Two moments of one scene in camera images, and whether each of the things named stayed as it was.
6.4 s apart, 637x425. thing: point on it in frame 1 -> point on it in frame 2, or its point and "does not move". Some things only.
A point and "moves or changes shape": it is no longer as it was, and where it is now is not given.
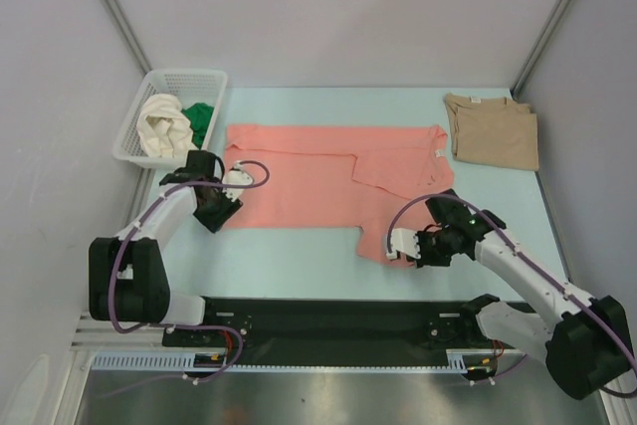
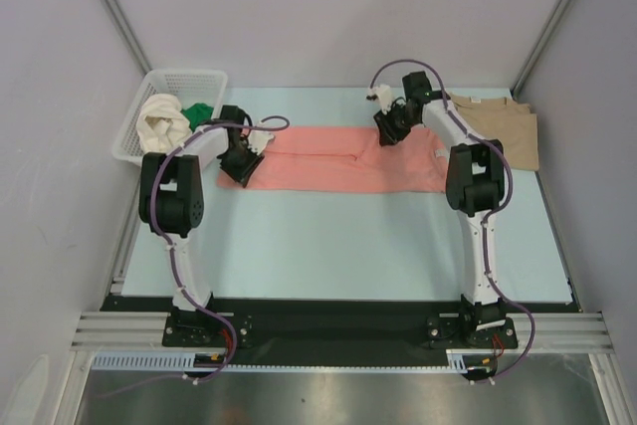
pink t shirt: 337,176 moves or changes shape
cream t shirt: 164,129 does not move
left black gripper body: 217,210 -> 239,162
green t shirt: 198,116 does not move
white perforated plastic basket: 186,86 does not move
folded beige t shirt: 499,131 does not move
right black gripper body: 429,252 -> 389,124
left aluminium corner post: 116,9 does not move
